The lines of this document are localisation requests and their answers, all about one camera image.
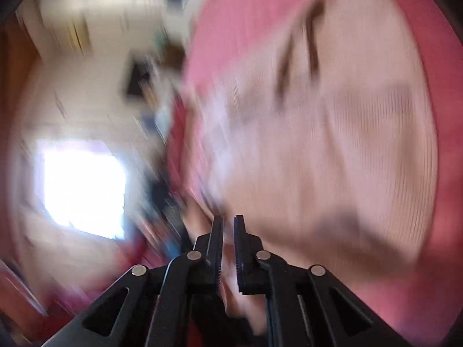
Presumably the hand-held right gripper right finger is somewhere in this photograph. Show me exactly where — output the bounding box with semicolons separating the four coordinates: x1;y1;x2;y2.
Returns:
233;215;414;347

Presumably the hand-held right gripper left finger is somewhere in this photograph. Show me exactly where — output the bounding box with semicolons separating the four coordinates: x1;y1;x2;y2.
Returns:
43;215;225;347

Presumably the light pink knit sweater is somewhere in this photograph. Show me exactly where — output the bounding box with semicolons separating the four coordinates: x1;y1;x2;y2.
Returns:
181;0;440;333

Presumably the bright window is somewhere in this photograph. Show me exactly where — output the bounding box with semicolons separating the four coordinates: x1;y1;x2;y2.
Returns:
36;141;129;240

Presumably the pink bed sheet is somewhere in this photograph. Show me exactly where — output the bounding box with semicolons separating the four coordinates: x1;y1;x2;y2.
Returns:
164;0;460;347

